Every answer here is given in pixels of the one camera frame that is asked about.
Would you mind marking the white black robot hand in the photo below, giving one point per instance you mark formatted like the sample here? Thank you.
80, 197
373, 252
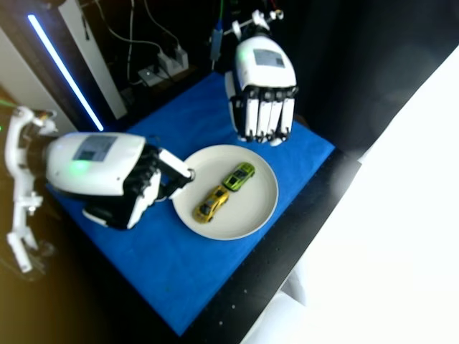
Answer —
265, 77
97, 168

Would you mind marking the green toy car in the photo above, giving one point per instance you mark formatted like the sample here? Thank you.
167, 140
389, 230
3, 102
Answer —
238, 175

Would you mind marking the yellow toy car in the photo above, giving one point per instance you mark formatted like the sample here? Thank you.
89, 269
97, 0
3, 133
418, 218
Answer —
211, 204

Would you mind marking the white round plate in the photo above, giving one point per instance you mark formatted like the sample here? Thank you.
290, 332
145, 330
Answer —
244, 215

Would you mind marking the white power strip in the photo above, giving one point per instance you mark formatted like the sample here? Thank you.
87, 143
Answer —
174, 61

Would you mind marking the black curtain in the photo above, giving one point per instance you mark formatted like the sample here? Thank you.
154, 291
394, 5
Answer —
358, 53

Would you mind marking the white light strip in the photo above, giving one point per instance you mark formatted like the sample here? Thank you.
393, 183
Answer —
64, 71

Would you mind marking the white upright panel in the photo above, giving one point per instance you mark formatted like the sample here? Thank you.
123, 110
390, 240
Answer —
97, 64

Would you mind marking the white power adapter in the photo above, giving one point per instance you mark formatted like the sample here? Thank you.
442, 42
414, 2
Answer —
150, 76

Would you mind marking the blue cloth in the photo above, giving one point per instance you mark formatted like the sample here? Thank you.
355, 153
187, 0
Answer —
161, 268

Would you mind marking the white curtain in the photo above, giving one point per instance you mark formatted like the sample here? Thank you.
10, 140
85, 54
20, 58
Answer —
394, 233

